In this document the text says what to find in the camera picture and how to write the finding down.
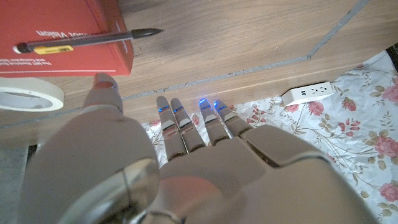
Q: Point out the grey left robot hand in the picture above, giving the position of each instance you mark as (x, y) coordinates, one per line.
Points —
(124, 161)

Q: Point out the black mechanical pencil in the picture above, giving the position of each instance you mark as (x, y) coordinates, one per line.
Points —
(87, 40)

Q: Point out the beige masking tape roll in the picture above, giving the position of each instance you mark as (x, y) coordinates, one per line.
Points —
(31, 85)

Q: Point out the red hardcover notebook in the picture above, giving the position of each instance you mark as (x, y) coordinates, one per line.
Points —
(62, 56)

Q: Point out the white power strip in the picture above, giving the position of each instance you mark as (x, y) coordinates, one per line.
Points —
(306, 93)

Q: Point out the floral backdrop cloth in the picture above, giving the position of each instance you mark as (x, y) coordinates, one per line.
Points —
(342, 130)

